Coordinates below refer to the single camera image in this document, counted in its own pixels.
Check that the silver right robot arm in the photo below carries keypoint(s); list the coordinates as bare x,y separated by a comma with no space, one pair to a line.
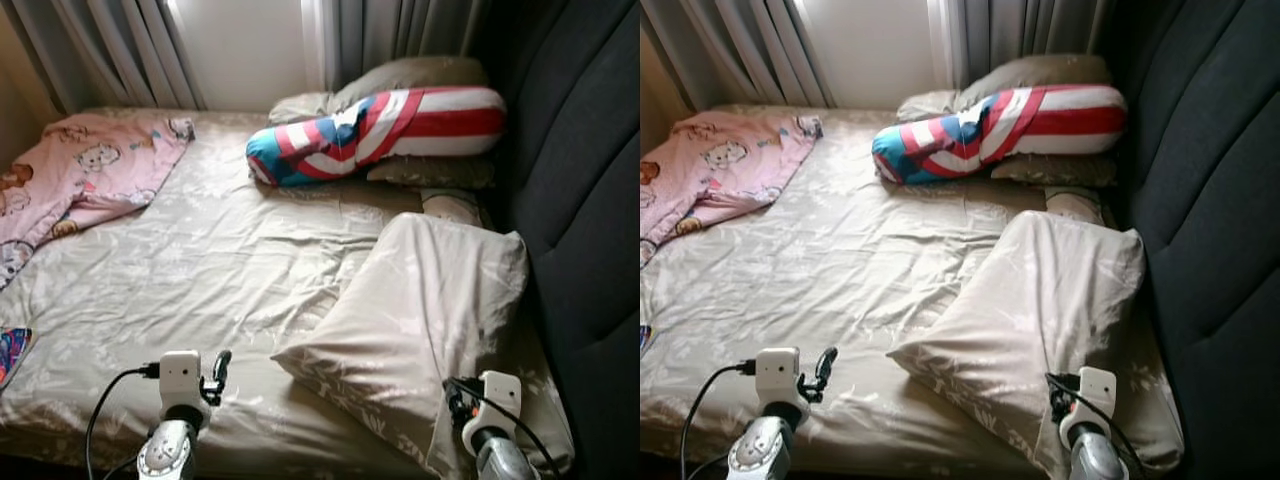
1098,460
500,462

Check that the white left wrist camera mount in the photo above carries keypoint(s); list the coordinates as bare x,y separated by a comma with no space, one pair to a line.
180,380
777,378

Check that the large beige floral pillow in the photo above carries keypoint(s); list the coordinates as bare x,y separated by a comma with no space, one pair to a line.
420,320
1040,320

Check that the colourful comic book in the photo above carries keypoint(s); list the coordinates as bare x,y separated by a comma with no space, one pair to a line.
12,355
646,338

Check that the grey pleated curtain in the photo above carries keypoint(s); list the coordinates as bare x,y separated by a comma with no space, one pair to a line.
1030,30
110,50
730,50
400,30

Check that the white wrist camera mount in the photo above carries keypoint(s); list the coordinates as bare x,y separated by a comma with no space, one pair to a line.
180,380
500,395
777,378
1097,392

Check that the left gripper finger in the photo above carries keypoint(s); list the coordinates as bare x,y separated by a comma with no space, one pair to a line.
826,366
222,368

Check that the small cream pillow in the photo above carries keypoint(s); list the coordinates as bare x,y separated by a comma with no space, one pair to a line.
450,207
1075,205

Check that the bright window pane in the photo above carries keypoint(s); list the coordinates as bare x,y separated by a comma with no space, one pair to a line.
250,50
870,50

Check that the flat floral beige pillow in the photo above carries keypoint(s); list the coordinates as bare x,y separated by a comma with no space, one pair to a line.
440,172
1060,172

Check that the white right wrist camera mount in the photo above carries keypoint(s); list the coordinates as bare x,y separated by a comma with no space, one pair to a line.
1097,392
500,395

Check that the olive beige pillow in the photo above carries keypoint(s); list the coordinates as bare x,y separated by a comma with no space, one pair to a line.
1045,70
420,72

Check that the bed with beige floral sheet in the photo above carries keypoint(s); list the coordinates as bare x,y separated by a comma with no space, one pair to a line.
820,270
200,270

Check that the pink cartoon bear blanket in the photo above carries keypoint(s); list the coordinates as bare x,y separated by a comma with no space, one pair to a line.
720,165
90,165

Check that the red white blue bolster pillow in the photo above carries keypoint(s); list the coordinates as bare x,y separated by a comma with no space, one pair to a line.
400,125
1030,122

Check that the pale beige pillow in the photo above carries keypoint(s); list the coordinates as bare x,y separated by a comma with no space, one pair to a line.
300,108
928,106

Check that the dark grey padded headboard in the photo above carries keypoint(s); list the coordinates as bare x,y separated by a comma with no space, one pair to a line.
590,200
1220,200

